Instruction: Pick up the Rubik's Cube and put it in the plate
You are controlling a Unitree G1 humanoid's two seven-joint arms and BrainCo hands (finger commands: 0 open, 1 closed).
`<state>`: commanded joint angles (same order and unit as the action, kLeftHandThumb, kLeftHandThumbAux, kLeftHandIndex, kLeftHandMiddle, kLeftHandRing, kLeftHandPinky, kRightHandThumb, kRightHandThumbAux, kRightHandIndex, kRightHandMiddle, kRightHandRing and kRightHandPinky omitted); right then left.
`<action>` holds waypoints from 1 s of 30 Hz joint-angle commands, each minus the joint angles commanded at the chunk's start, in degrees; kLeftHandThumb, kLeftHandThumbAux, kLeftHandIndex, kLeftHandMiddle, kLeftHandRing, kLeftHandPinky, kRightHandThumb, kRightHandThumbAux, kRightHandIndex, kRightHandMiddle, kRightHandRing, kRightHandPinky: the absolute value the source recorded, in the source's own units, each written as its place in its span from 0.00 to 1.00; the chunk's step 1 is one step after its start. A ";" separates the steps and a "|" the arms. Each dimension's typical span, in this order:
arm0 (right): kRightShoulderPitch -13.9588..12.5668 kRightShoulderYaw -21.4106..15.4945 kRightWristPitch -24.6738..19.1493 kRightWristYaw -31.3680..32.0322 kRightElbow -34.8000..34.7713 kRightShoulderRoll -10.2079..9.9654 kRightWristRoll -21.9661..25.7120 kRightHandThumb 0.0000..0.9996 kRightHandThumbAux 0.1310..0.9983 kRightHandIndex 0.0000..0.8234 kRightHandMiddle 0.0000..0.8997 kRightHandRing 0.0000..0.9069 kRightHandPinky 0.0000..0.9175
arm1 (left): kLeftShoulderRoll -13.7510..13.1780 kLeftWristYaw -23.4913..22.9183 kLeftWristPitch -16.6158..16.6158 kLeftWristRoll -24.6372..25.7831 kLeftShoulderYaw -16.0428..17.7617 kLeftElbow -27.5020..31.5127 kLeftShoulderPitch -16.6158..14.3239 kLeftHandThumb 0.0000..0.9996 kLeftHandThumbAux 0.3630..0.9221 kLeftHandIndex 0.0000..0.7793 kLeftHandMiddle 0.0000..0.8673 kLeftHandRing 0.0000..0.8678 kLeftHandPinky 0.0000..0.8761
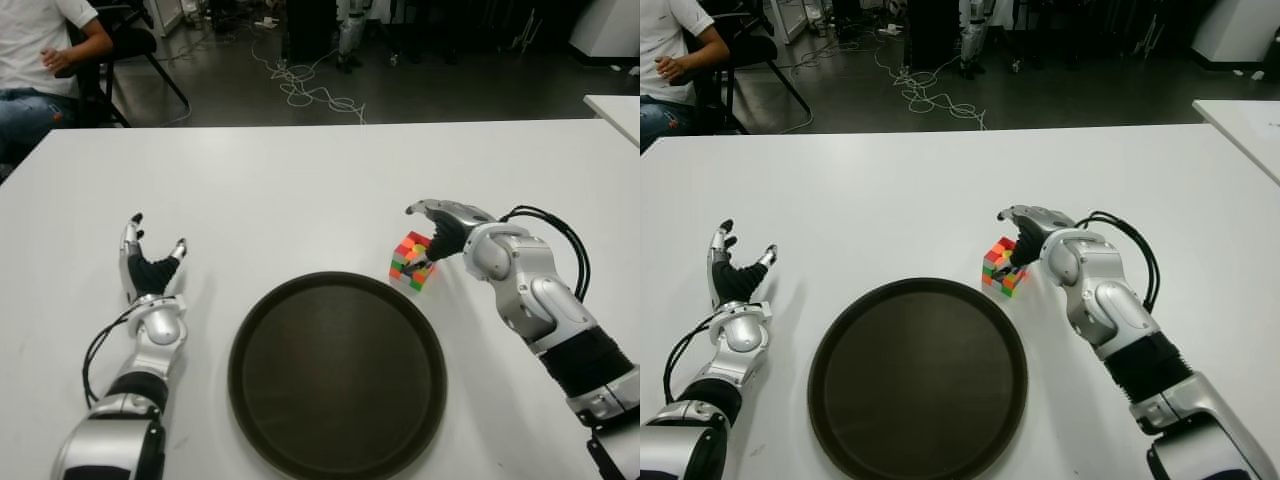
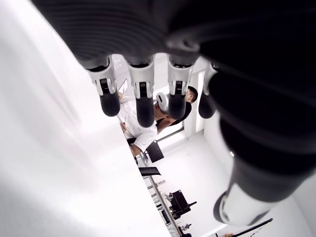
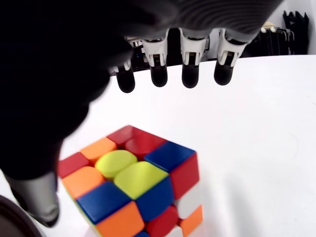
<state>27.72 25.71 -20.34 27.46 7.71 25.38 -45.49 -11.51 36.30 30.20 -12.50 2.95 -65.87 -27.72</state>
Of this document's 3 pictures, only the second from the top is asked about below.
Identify seated person white shirt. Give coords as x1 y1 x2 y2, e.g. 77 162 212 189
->
118 91 178 158

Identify dark haired standing person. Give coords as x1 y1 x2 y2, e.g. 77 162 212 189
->
181 85 199 123

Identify black office chair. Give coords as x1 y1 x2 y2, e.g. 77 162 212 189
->
147 140 165 163

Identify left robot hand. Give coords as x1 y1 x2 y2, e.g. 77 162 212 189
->
29 0 316 227

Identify black device on stand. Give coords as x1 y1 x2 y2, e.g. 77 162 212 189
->
169 189 198 220

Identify white VR headset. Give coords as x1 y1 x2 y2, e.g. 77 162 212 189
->
155 91 170 115

